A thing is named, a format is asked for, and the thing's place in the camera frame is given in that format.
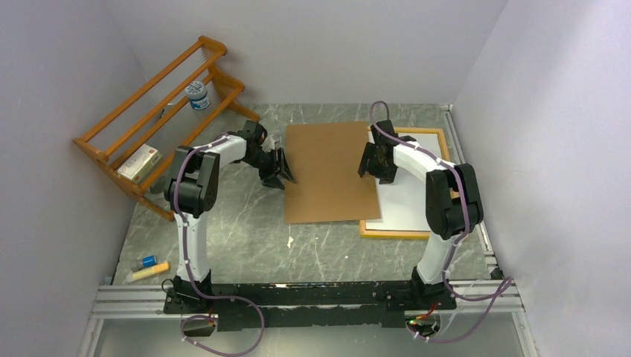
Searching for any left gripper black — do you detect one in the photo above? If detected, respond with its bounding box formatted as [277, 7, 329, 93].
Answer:
[243, 149, 295, 192]

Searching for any white red cardboard box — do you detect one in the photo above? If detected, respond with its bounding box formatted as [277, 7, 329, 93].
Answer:
[117, 144, 162, 184]

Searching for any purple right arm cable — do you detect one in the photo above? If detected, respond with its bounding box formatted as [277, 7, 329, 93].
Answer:
[369, 100, 515, 344]

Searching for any brown cardboard backing board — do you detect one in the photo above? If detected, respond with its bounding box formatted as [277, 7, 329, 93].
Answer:
[284, 121, 381, 224]

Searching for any yellow wooden picture frame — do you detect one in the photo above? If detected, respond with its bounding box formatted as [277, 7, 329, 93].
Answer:
[359, 126, 452, 241]

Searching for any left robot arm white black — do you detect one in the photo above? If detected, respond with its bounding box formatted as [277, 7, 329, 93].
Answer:
[164, 120, 295, 312]

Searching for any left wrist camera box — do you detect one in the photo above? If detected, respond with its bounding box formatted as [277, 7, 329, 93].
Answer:
[261, 135, 281, 152]

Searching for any orange wooden shelf rack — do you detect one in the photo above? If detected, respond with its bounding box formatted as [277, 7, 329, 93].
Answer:
[73, 36, 260, 222]

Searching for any white blue lidded jar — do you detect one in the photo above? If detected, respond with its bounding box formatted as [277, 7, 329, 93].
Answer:
[184, 81, 211, 111]

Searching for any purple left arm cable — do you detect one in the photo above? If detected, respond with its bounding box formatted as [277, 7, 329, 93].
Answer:
[175, 132, 265, 357]

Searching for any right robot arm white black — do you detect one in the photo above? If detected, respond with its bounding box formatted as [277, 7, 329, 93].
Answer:
[358, 120, 484, 309]

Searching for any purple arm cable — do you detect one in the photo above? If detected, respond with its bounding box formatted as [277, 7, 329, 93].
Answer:
[369, 100, 515, 344]
[175, 132, 265, 357]

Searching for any yellow glue stick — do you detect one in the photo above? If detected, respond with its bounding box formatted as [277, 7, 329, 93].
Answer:
[124, 262, 170, 283]

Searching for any blue capped small tube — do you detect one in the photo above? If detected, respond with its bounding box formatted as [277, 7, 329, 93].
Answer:
[130, 255, 157, 272]

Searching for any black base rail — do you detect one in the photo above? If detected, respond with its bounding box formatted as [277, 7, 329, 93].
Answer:
[163, 279, 457, 332]

